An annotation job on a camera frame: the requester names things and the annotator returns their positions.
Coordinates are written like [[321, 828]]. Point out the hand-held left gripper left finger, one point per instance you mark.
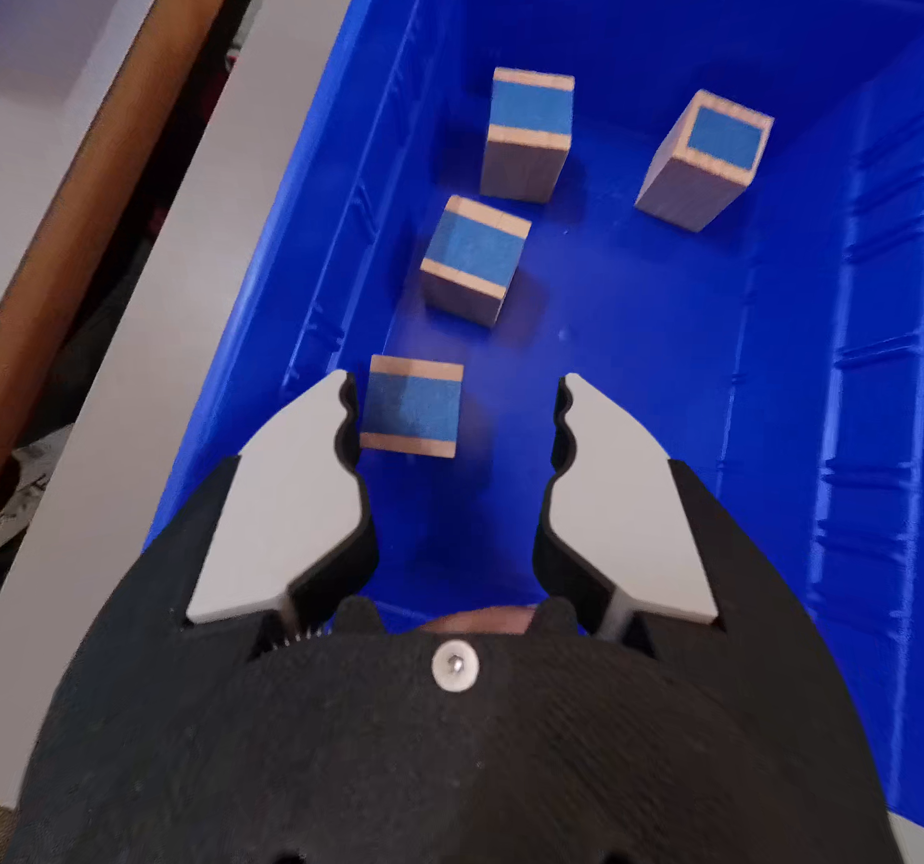
[[281, 517]]

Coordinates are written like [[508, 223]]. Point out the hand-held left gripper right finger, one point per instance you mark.
[[628, 524]]

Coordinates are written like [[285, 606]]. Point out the blue plastic bin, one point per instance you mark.
[[650, 373]]

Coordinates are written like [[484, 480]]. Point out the blue striped wooden cube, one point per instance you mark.
[[707, 163], [476, 257], [530, 127], [411, 405]]

